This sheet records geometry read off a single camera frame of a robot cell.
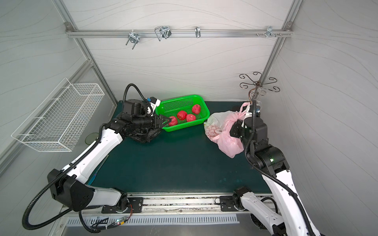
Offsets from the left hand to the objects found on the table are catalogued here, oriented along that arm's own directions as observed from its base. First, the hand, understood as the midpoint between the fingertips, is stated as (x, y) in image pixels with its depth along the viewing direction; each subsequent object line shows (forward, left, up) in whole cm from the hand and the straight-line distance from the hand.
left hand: (168, 120), depth 73 cm
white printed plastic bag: (+13, -26, -21) cm, 36 cm away
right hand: (-5, -33, +7) cm, 34 cm away
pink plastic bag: (-16, -29, +4) cm, 33 cm away
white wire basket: (-7, +52, +3) cm, 52 cm away
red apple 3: (+29, -14, -23) cm, 40 cm away
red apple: (+20, -10, -22) cm, 32 cm away
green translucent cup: (-1, +48, -17) cm, 51 cm away
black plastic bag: (+6, +20, -24) cm, 32 cm away
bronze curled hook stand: (+28, -51, +2) cm, 58 cm away
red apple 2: (+22, -4, -22) cm, 32 cm away
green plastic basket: (+29, +4, -21) cm, 36 cm away
